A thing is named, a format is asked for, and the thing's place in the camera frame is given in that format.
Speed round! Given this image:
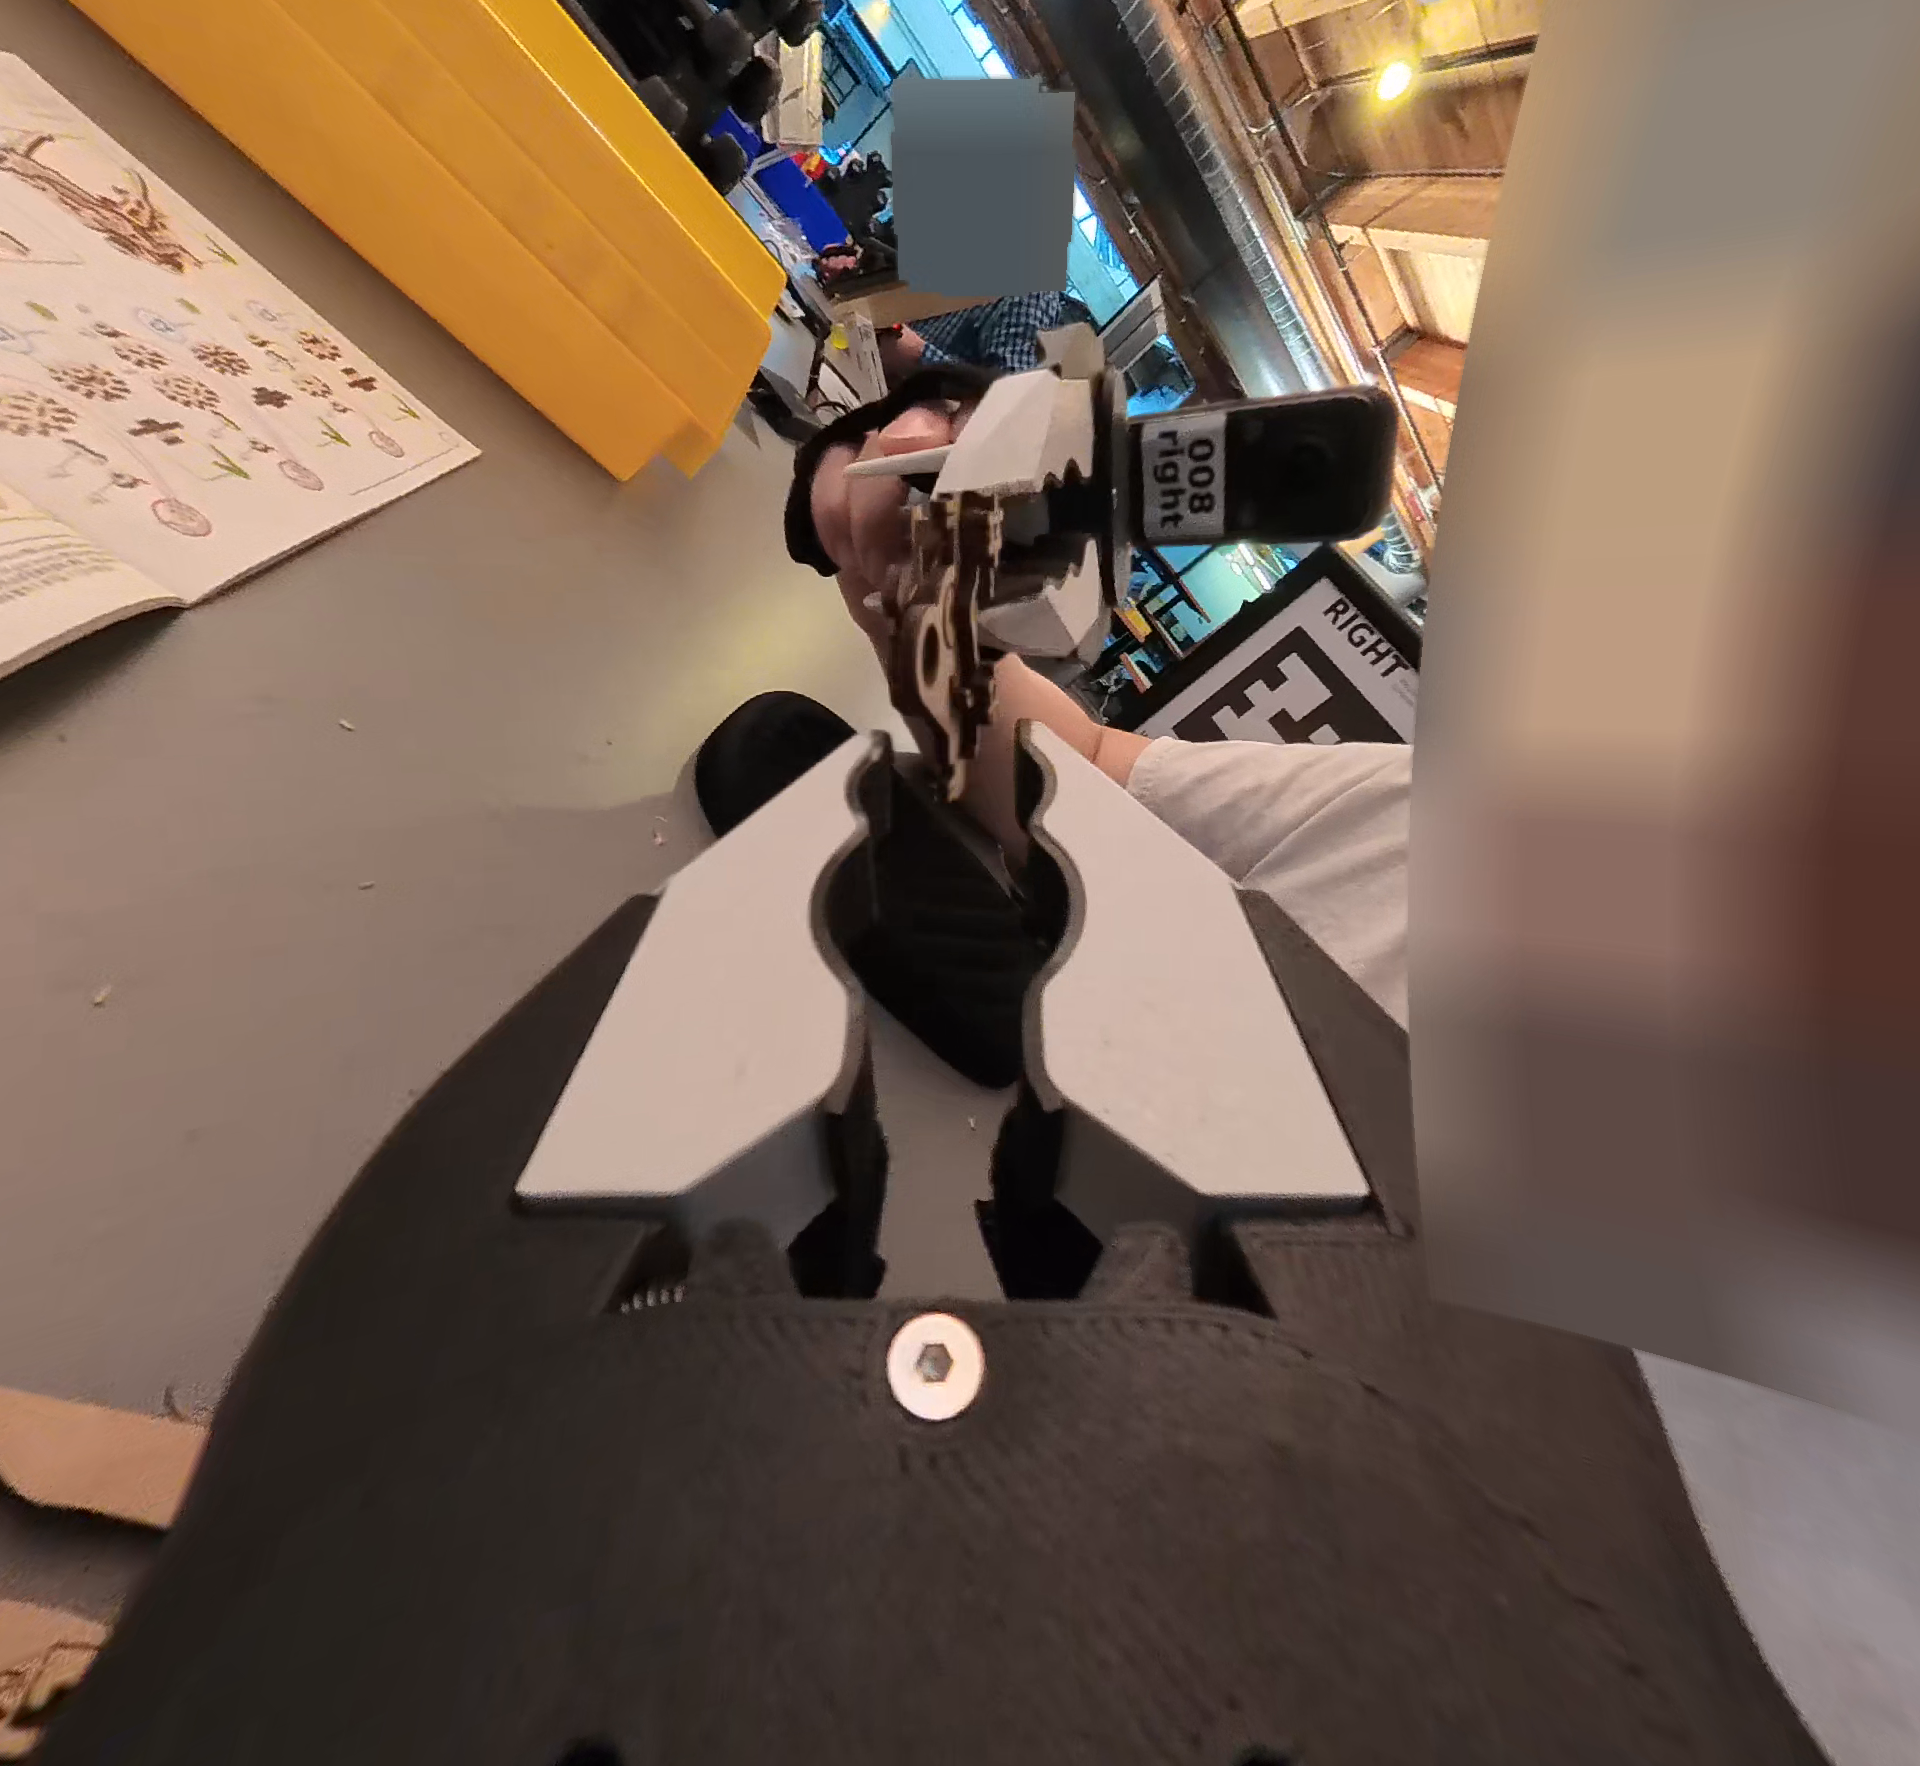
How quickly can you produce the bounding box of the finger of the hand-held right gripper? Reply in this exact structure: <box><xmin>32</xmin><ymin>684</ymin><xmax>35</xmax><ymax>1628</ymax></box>
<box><xmin>978</xmin><ymin>529</ymin><xmax>1115</xmax><ymax>661</ymax></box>
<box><xmin>844</xmin><ymin>374</ymin><xmax>1107</xmax><ymax>502</ymax></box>

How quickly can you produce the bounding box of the laser-cut wooden parts sheet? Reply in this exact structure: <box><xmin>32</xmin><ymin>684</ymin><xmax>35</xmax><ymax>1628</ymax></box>
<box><xmin>0</xmin><ymin>1384</ymin><xmax>211</xmax><ymax>1730</ymax></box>

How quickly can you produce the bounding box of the illustrated instruction booklet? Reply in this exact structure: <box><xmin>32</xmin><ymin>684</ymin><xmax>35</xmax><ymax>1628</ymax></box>
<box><xmin>0</xmin><ymin>53</ymin><xmax>482</xmax><ymax>679</ymax></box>

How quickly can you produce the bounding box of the black wrist strap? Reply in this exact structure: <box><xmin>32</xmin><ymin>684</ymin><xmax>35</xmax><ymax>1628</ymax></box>
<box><xmin>779</xmin><ymin>399</ymin><xmax>968</xmax><ymax>578</ymax></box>

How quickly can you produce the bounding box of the black padded wrist rest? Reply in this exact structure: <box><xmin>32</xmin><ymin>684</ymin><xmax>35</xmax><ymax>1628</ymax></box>
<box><xmin>694</xmin><ymin>690</ymin><xmax>1051</xmax><ymax>1091</ymax></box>

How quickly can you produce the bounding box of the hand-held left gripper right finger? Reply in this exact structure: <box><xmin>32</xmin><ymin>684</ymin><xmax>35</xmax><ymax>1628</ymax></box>
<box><xmin>978</xmin><ymin>720</ymin><xmax>1377</xmax><ymax>1301</ymax></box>

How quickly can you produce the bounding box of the person's right hand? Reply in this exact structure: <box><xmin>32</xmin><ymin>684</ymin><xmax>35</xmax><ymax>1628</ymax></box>
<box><xmin>833</xmin><ymin>405</ymin><xmax>968</xmax><ymax>650</ymax></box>

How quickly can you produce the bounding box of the black and white marker sign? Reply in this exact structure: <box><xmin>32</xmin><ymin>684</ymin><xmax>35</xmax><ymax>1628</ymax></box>
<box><xmin>1134</xmin><ymin>544</ymin><xmax>1420</xmax><ymax>750</ymax></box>

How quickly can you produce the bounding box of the yellow plastic bin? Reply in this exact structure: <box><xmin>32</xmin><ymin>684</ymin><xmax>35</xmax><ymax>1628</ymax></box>
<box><xmin>0</xmin><ymin>0</ymin><xmax>790</xmax><ymax>483</ymax></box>

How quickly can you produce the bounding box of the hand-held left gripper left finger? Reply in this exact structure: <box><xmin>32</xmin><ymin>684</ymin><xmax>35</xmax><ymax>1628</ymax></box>
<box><xmin>515</xmin><ymin>731</ymin><xmax>902</xmax><ymax>1301</ymax></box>

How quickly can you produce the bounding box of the silver ventilation duct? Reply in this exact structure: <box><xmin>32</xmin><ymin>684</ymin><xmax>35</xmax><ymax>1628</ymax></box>
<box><xmin>930</xmin><ymin>0</ymin><xmax>1352</xmax><ymax>411</ymax></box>

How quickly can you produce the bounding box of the person's right forearm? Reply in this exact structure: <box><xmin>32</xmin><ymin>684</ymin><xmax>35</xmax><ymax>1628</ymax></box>
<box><xmin>975</xmin><ymin>647</ymin><xmax>1420</xmax><ymax>1034</ymax></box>

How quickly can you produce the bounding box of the small wooden model assembly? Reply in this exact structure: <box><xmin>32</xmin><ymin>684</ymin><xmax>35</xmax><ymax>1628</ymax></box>
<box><xmin>874</xmin><ymin>488</ymin><xmax>1012</xmax><ymax>809</ymax></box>

